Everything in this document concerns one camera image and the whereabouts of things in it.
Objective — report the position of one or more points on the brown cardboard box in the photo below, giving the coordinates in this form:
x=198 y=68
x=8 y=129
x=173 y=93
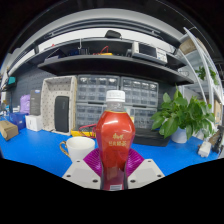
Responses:
x=8 y=130

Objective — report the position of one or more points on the white perforated bin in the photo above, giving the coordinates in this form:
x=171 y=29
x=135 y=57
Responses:
x=48 y=100

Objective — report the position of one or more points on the green plant in white pot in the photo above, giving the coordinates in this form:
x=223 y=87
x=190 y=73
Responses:
x=176 y=116

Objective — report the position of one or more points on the white shelf unit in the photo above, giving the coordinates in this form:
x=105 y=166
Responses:
x=201 y=71

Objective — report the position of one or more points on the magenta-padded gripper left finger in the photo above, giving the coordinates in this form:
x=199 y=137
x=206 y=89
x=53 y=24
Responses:
x=80 y=173

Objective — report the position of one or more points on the black speaker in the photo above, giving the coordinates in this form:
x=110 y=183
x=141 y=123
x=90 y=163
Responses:
x=61 y=113

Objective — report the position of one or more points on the grey parts drawer cabinet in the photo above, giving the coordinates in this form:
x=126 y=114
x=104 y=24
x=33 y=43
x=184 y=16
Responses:
x=96 y=88
x=85 y=115
x=140 y=91

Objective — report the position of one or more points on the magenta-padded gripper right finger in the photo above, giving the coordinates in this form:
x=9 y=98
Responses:
x=146 y=173

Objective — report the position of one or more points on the dark grey carton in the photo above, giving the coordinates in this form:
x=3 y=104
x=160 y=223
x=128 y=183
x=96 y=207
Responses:
x=35 y=101

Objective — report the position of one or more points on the black workbench shelf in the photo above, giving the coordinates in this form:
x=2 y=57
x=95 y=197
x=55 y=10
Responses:
x=110 y=66

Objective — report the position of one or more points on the blue box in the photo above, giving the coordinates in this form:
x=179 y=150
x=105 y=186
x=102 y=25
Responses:
x=18 y=120

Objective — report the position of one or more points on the yellow tool with red leads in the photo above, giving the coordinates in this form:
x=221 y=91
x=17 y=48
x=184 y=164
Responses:
x=105 y=53

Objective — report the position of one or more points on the white carton box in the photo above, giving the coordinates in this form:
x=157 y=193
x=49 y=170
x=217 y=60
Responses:
x=33 y=123

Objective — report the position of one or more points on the black pouch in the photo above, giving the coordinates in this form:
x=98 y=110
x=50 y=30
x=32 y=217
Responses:
x=112 y=34

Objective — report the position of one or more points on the teal box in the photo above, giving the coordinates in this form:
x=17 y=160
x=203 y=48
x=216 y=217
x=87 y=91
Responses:
x=11 y=80

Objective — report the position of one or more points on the white charger block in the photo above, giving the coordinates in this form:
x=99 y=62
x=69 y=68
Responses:
x=204 y=149

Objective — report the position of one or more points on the red drink bottle white cap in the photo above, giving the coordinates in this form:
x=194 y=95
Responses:
x=115 y=133

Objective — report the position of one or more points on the purple bag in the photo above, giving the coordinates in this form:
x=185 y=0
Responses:
x=25 y=104

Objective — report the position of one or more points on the white oscilloscope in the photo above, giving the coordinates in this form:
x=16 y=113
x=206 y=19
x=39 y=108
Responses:
x=146 y=50

